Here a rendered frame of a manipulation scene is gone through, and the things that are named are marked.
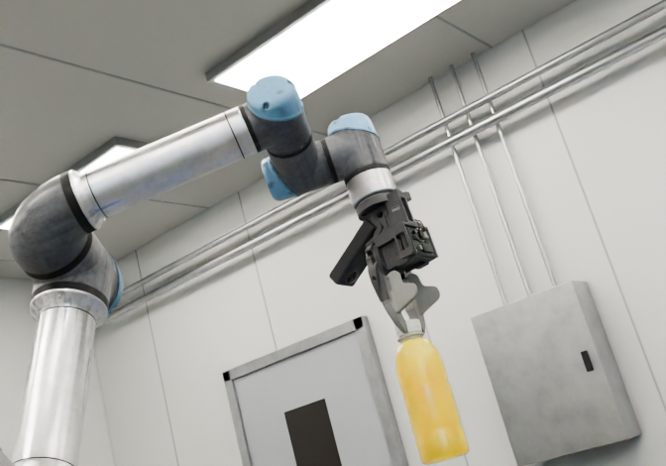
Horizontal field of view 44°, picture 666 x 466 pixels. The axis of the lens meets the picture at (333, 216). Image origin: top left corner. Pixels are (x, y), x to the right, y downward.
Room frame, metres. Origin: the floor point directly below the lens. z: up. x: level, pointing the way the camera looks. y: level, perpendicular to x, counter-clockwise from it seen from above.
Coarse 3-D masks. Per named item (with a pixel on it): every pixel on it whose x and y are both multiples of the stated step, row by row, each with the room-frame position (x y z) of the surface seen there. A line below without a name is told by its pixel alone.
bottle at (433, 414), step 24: (408, 336) 1.23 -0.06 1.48; (408, 360) 1.21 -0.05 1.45; (432, 360) 1.21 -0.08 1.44; (408, 384) 1.22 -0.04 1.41; (432, 384) 1.21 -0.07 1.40; (408, 408) 1.23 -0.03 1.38; (432, 408) 1.20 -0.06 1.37; (456, 408) 1.23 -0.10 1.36; (432, 432) 1.20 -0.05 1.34; (456, 432) 1.21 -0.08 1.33; (432, 456) 1.21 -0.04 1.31; (456, 456) 1.25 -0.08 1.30
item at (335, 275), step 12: (360, 228) 1.25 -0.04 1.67; (372, 228) 1.24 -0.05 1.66; (360, 240) 1.25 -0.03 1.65; (348, 252) 1.26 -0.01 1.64; (360, 252) 1.26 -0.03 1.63; (336, 264) 1.28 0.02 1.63; (348, 264) 1.27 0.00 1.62; (360, 264) 1.28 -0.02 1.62; (336, 276) 1.28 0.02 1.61; (348, 276) 1.28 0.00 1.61
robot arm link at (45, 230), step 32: (256, 96) 1.09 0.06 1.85; (288, 96) 1.09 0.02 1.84; (192, 128) 1.12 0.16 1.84; (224, 128) 1.11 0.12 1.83; (256, 128) 1.11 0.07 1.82; (288, 128) 1.13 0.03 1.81; (128, 160) 1.11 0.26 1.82; (160, 160) 1.11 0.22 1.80; (192, 160) 1.12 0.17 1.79; (224, 160) 1.13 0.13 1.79; (32, 192) 1.12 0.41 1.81; (64, 192) 1.09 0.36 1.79; (96, 192) 1.11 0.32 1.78; (128, 192) 1.12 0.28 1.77; (160, 192) 1.14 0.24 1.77; (32, 224) 1.11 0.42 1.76; (64, 224) 1.11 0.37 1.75; (96, 224) 1.14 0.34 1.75; (32, 256) 1.13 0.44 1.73; (64, 256) 1.15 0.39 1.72
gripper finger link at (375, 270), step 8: (368, 264) 1.22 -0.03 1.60; (376, 264) 1.21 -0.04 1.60; (368, 272) 1.22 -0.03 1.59; (376, 272) 1.21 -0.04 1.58; (384, 272) 1.22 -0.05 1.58; (376, 280) 1.21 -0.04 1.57; (384, 280) 1.22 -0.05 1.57; (376, 288) 1.21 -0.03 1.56; (384, 288) 1.21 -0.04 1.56; (384, 296) 1.21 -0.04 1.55
